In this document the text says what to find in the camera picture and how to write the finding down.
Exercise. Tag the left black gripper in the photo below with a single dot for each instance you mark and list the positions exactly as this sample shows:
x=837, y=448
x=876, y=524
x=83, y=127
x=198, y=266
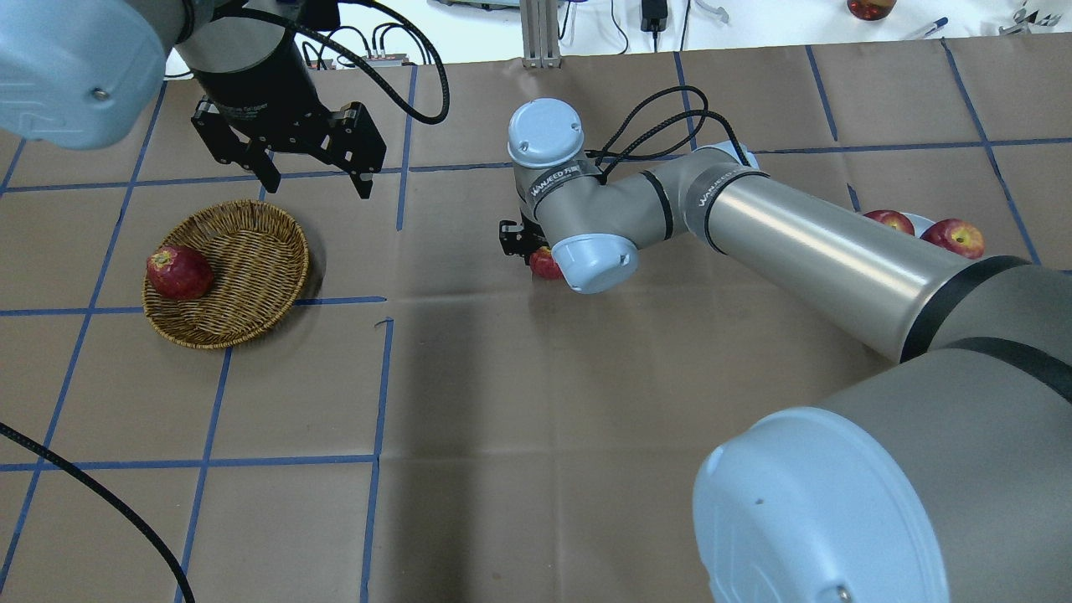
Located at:
x=251, y=84

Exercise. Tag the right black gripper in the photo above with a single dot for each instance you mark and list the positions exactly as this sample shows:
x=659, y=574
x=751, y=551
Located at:
x=512, y=238

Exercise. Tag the red apple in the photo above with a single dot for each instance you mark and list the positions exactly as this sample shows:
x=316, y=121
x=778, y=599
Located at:
x=179, y=272
x=958, y=236
x=892, y=218
x=542, y=263

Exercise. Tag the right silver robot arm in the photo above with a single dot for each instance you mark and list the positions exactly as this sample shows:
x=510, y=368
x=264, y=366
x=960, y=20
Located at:
x=943, y=479

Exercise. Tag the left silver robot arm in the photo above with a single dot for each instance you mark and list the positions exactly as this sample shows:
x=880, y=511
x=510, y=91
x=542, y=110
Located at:
x=79, y=73

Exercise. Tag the red apple in basket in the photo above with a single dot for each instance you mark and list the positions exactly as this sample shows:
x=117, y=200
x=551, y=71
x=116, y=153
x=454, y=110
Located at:
x=179, y=272

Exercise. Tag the light blue plate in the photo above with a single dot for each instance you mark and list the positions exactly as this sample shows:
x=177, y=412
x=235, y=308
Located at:
x=921, y=224

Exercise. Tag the black power adapter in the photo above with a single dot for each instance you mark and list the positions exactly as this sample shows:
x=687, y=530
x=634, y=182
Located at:
x=653, y=15

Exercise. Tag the brown drink bottle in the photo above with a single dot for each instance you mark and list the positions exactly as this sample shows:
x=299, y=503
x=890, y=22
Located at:
x=870, y=10

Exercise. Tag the blue white pen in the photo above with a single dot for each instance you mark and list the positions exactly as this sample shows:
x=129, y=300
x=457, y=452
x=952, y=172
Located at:
x=930, y=29

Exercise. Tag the aluminium frame post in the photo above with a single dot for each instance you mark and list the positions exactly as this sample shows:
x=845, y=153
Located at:
x=540, y=34

